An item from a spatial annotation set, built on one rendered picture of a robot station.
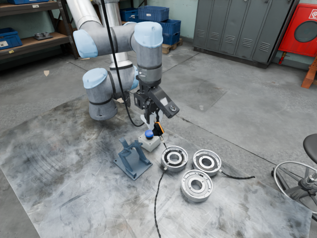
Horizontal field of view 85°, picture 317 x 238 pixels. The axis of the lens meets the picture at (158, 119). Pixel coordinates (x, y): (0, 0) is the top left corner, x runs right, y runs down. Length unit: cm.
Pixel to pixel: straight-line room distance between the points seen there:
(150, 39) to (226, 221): 58
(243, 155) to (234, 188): 124
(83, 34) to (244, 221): 72
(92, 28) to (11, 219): 155
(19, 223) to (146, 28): 161
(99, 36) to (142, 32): 13
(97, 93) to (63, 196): 45
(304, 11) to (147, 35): 355
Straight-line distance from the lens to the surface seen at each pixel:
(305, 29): 395
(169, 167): 67
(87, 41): 55
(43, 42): 386
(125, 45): 58
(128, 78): 89
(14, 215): 183
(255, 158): 198
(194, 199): 63
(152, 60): 51
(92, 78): 85
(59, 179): 78
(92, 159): 78
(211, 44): 409
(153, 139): 75
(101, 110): 92
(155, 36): 49
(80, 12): 66
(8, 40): 382
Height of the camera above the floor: 139
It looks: 40 degrees down
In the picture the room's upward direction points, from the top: straight up
